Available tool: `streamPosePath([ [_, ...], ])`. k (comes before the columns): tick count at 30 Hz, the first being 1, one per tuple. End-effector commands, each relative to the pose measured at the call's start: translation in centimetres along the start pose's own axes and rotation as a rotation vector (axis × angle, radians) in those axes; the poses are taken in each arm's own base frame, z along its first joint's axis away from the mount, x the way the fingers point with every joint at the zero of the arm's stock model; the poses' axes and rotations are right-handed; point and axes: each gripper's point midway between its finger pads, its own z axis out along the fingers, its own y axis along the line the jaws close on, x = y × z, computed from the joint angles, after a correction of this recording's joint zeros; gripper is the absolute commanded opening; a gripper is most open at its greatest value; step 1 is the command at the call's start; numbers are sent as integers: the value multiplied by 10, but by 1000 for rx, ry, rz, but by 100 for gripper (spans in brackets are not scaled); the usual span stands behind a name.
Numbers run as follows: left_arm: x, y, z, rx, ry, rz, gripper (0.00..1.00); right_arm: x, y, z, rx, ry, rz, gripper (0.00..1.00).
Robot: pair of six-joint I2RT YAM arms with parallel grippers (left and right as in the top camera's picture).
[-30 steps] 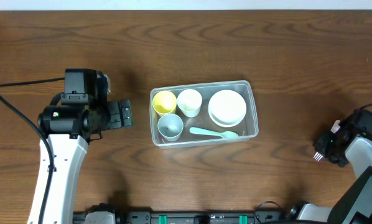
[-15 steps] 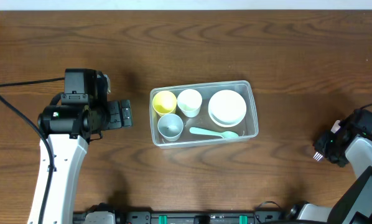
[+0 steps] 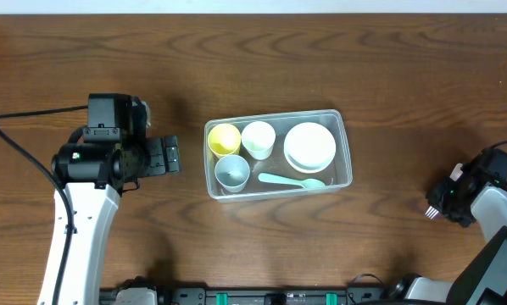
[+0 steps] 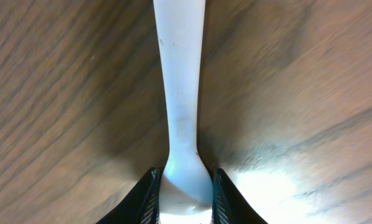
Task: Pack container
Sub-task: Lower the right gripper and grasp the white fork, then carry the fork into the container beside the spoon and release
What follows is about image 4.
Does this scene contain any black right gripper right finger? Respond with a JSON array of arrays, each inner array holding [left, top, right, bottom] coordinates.
[[211, 168, 267, 224]]

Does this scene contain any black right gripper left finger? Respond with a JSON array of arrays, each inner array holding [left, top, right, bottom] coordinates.
[[96, 167, 162, 224]]

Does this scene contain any white plastic fork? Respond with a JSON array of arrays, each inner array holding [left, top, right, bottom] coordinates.
[[153, 0, 213, 223]]

